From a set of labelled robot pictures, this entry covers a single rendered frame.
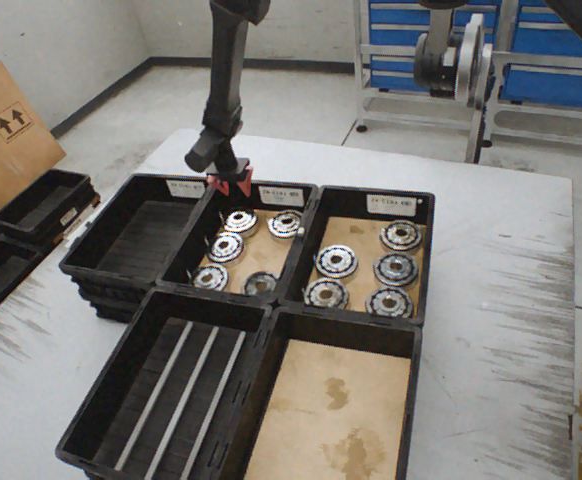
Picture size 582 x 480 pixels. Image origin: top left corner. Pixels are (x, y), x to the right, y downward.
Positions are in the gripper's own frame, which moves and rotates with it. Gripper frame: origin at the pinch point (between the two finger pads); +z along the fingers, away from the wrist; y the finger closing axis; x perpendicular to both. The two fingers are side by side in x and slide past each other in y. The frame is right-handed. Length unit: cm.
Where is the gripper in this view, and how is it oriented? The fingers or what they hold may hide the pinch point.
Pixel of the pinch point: (237, 192)
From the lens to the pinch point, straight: 117.6
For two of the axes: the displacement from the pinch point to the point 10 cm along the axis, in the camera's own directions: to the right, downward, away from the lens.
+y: 9.3, 0.8, -3.5
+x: 2.9, -7.3, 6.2
